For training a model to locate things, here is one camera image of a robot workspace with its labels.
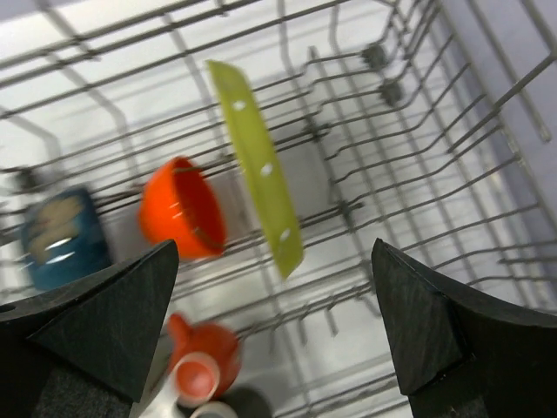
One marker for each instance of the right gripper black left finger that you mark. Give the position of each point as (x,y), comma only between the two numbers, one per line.
(85,349)

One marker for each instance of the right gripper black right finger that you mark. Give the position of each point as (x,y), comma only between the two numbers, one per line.
(459,352)

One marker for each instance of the blue bowl beige inside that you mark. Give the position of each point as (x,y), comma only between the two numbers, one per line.
(63,239)

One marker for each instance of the small orange mug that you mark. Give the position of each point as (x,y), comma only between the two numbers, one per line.
(205,359)

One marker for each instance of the dark brown mug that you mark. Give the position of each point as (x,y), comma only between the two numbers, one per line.
(240,402)

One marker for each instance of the orange bowl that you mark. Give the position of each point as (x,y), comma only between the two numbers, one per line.
(178,203)

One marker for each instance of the yellow-green dotted plate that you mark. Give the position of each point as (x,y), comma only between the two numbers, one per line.
(264,177)

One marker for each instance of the grey wire dish rack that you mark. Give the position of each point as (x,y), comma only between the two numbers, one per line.
(428,124)

